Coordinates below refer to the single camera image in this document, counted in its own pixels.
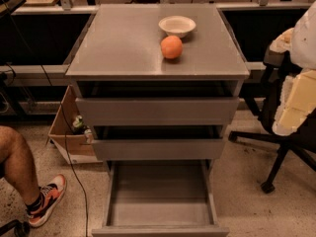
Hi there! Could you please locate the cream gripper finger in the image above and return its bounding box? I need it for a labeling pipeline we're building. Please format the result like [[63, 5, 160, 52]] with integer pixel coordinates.
[[273, 70, 316, 136]]

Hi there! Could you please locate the orange fruit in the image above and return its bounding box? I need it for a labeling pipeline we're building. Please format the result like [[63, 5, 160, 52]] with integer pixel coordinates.
[[160, 36, 183, 59]]

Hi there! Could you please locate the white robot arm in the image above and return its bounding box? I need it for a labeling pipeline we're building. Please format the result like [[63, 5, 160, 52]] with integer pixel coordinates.
[[270, 2, 316, 136]]

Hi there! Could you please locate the grey drawer cabinet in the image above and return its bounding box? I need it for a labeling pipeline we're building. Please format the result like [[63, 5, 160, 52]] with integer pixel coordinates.
[[64, 3, 251, 180]]

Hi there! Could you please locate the grey middle drawer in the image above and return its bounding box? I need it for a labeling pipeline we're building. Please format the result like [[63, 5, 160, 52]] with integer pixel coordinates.
[[92, 139, 224, 161]]

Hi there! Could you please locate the grey open bottom drawer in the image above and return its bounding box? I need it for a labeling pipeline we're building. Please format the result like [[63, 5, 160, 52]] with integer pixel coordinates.
[[92, 160, 229, 237]]

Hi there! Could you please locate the grey top drawer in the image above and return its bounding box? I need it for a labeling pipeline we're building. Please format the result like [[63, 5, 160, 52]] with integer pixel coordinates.
[[76, 98, 239, 125]]

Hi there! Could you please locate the black office chair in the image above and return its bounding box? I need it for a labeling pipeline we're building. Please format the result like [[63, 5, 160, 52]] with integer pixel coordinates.
[[228, 46, 316, 195]]

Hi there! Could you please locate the white paper bowl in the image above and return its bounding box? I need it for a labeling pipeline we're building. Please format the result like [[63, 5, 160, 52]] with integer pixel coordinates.
[[158, 16, 197, 39]]

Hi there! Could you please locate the green white bottle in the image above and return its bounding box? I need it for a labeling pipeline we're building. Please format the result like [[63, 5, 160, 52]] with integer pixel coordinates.
[[72, 116, 84, 131]]

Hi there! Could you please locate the cardboard box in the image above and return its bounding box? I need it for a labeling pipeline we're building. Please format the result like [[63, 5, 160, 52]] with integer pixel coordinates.
[[48, 86, 98, 164]]

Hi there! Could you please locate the orange white sneaker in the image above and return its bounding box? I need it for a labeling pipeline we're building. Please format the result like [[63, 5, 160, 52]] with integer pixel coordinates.
[[27, 174, 67, 228]]

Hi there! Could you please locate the person's bare leg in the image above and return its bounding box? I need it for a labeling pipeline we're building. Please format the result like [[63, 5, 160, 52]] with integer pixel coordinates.
[[0, 126, 40, 205]]

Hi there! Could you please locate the black chair caster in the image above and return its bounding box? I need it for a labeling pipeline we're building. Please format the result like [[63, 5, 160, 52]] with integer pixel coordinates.
[[0, 219, 31, 237]]

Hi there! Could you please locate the black floor cable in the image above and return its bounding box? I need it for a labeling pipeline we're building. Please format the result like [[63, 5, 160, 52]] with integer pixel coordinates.
[[0, 0, 90, 237]]

